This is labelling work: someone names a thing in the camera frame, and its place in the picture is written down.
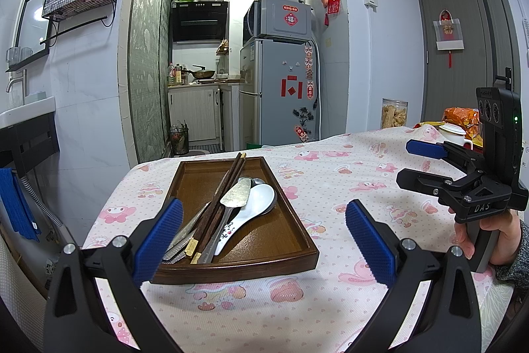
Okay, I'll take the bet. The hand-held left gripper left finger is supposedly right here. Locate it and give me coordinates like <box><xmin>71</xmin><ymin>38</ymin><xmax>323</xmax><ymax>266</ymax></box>
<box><xmin>43</xmin><ymin>197</ymin><xmax>184</xmax><ymax>353</ymax></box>

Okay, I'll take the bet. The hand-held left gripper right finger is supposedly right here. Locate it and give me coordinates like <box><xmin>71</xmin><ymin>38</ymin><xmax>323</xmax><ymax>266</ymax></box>
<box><xmin>345</xmin><ymin>199</ymin><xmax>483</xmax><ymax>353</ymax></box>

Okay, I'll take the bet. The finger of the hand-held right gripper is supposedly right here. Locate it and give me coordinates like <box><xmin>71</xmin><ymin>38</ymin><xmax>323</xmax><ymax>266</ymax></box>
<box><xmin>395</xmin><ymin>167</ymin><xmax>482</xmax><ymax>210</ymax></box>
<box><xmin>405</xmin><ymin>138</ymin><xmax>487</xmax><ymax>175</ymax></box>

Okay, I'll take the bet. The metal spatula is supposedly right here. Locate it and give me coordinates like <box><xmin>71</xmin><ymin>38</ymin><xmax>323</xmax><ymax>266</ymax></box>
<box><xmin>197</xmin><ymin>177</ymin><xmax>253</xmax><ymax>265</ymax></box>

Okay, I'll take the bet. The brown wooden tray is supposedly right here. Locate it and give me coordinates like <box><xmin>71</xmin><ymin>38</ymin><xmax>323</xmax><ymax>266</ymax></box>
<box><xmin>149</xmin><ymin>155</ymin><xmax>321</xmax><ymax>287</ymax></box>

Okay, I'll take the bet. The white ceramic spoon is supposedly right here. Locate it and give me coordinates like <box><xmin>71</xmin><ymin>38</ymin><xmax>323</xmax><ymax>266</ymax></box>
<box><xmin>213</xmin><ymin>183</ymin><xmax>277</xmax><ymax>256</ymax></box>

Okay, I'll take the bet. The metal spoon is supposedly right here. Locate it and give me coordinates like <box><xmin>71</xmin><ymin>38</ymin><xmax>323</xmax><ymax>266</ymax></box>
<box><xmin>242</xmin><ymin>177</ymin><xmax>278</xmax><ymax>214</ymax></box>

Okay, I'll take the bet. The person's right forearm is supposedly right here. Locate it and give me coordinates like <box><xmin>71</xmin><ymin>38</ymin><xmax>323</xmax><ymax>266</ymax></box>
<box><xmin>494</xmin><ymin>220</ymin><xmax>529</xmax><ymax>283</ymax></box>

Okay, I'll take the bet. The person's right hand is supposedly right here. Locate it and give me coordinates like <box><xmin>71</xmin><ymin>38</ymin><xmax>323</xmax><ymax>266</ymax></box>
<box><xmin>450</xmin><ymin>209</ymin><xmax>523</xmax><ymax>267</ymax></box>

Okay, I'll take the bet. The white mug with lid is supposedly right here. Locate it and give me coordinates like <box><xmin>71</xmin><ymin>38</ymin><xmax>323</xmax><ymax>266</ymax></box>
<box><xmin>438</xmin><ymin>123</ymin><xmax>474</xmax><ymax>149</ymax></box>

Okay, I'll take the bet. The clear plastic snack jar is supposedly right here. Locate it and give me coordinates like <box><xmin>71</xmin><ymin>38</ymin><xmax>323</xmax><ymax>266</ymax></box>
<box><xmin>380</xmin><ymin>99</ymin><xmax>409</xmax><ymax>129</ymax></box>

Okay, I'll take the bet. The orange snack bag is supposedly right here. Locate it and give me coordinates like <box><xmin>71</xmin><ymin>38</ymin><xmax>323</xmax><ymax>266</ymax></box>
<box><xmin>443</xmin><ymin>107</ymin><xmax>482</xmax><ymax>143</ymax></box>

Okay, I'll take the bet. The grey door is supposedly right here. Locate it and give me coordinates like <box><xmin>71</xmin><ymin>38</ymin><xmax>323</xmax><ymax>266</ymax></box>
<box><xmin>408</xmin><ymin>0</ymin><xmax>529</xmax><ymax>130</ymax></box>

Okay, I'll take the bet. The door hanging ornament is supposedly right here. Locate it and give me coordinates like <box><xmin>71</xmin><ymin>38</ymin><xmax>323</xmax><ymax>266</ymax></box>
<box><xmin>432</xmin><ymin>9</ymin><xmax>466</xmax><ymax>68</ymax></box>

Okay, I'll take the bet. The white kitchen cabinet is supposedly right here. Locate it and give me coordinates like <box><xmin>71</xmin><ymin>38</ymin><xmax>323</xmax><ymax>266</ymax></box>
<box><xmin>167</xmin><ymin>84</ymin><xmax>242</xmax><ymax>143</ymax></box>

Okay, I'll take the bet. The blue towel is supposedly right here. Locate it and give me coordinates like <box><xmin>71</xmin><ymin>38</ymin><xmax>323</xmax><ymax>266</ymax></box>
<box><xmin>0</xmin><ymin>168</ymin><xmax>40</xmax><ymax>242</ymax></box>

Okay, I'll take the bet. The grey refrigerator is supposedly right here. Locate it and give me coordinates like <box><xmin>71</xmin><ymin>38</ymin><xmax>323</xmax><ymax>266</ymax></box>
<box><xmin>240</xmin><ymin>0</ymin><xmax>321</xmax><ymax>149</ymax></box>

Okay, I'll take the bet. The row of condiment bottles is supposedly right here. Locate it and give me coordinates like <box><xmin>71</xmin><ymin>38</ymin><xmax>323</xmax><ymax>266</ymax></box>
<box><xmin>167</xmin><ymin>63</ymin><xmax>188</xmax><ymax>86</ymax></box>

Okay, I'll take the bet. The metal wok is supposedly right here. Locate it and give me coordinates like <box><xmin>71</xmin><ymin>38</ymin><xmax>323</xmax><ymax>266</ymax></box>
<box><xmin>184</xmin><ymin>66</ymin><xmax>216</xmax><ymax>80</ymax></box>

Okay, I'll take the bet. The white sink basin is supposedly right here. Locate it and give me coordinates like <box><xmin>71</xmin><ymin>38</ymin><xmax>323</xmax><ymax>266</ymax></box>
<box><xmin>0</xmin><ymin>96</ymin><xmax>56</xmax><ymax>129</ymax></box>

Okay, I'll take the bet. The frosted glass sliding door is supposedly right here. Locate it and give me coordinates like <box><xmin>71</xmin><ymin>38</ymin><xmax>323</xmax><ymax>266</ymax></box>
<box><xmin>129</xmin><ymin>0</ymin><xmax>172</xmax><ymax>163</ymax></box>

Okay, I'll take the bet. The metal faucet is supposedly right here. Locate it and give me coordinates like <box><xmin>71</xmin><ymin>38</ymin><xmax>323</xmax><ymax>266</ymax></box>
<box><xmin>6</xmin><ymin>68</ymin><xmax>27</xmax><ymax>106</ymax></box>

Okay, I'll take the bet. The black range hood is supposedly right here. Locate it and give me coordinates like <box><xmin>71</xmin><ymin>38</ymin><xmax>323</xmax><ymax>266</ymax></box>
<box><xmin>171</xmin><ymin>1</ymin><xmax>229</xmax><ymax>43</ymax></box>

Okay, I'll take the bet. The black framed mirror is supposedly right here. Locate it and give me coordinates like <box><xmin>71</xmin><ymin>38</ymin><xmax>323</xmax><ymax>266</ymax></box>
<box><xmin>16</xmin><ymin>0</ymin><xmax>64</xmax><ymax>62</ymax></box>

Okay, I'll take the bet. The black wire waste bin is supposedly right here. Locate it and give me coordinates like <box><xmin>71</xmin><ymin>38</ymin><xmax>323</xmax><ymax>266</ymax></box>
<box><xmin>169</xmin><ymin>120</ymin><xmax>190</xmax><ymax>155</ymax></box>

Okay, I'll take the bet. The grey drain hose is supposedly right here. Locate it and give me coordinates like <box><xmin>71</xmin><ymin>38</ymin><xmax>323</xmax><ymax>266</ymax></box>
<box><xmin>14</xmin><ymin>171</ymin><xmax>64</xmax><ymax>230</ymax></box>

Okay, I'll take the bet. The small black wall shelf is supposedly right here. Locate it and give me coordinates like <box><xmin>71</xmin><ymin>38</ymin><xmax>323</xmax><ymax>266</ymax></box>
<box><xmin>5</xmin><ymin>49</ymin><xmax>50</xmax><ymax>72</ymax></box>

